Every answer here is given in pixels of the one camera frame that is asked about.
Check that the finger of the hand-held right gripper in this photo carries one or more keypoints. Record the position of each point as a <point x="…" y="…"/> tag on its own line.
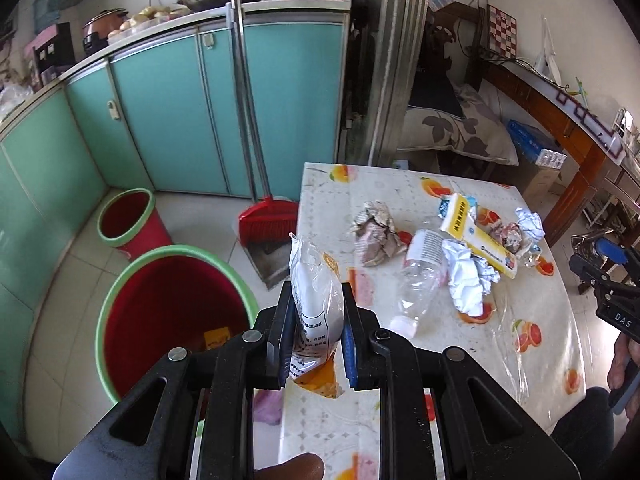
<point x="612" y="250"/>
<point x="587" y="267"/>

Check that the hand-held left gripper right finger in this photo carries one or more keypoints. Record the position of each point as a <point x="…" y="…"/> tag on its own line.
<point x="348" y="362"/>

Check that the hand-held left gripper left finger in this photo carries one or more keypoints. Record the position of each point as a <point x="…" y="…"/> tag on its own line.
<point x="286" y="365"/>

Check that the white and orange snack packet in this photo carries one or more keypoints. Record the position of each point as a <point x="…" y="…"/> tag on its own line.
<point x="315" y="290"/>

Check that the large red bucket green rim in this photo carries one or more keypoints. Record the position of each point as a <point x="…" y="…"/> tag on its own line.
<point x="150" y="310"/>

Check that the person's right hand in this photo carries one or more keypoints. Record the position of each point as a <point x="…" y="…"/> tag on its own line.
<point x="620" y="360"/>

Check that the person's left hand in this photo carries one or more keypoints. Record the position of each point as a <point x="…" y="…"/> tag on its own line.
<point x="290" y="467"/>

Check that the small clear wrapper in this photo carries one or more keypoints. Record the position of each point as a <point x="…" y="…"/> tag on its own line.
<point x="532" y="255"/>

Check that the yellow wrapper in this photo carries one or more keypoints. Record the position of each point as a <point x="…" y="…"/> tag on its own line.
<point x="217" y="338"/>

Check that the crumpled pinkish paper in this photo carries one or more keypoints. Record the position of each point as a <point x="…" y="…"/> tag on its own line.
<point x="507" y="235"/>

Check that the grey dustpan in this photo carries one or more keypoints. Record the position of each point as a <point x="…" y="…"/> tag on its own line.
<point x="272" y="267"/>

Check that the cardboard box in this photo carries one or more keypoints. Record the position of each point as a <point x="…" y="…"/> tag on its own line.
<point x="540" y="180"/>

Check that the yellow and white box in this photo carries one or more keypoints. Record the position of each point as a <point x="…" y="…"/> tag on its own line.
<point x="480" y="240"/>

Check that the brown wooden desk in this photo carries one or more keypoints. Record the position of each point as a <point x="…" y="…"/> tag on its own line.
<point x="580" y="140"/>

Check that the clear plastic bottle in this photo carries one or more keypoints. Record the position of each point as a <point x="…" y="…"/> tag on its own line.
<point x="420" y="270"/>

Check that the crumpled white blue paper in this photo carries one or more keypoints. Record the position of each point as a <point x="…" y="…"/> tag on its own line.
<point x="465" y="280"/>

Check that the person's leg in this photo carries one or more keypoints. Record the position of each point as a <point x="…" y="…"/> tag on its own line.
<point x="585" y="435"/>

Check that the crumpled newspaper ball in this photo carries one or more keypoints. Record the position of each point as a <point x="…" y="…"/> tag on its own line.
<point x="375" y="235"/>

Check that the blue carton box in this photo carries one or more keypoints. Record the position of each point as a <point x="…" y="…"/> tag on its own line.
<point x="530" y="140"/>

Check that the red broom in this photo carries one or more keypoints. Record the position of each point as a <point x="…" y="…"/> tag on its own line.
<point x="267" y="220"/>

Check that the floral print pillow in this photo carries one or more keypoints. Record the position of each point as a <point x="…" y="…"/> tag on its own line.
<point x="465" y="130"/>

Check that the white plastic stand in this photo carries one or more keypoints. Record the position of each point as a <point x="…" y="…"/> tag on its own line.
<point x="549" y="55"/>

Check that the small red bucket green rim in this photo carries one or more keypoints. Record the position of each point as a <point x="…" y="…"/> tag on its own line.
<point x="125" y="215"/>

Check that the black cushion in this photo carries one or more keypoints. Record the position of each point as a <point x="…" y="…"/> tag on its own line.
<point x="435" y="97"/>

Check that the red and white chessboard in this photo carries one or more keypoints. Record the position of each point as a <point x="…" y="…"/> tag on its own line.
<point x="502" y="30"/>

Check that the teal kitchen cabinet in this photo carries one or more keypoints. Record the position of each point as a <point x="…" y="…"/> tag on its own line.
<point x="170" y="120"/>

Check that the pile of round vegetables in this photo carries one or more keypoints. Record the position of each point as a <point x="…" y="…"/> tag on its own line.
<point x="145" y="17"/>

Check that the dark red rice cooker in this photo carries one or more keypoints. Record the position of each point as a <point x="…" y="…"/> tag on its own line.
<point x="102" y="30"/>

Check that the pink box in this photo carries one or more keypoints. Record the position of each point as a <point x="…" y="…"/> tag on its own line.
<point x="50" y="52"/>

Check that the dark wooden bed frame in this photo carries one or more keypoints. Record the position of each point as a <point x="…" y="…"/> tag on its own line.
<point x="452" y="40"/>

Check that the metal door frame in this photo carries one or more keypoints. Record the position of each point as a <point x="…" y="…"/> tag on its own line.
<point x="395" y="60"/>

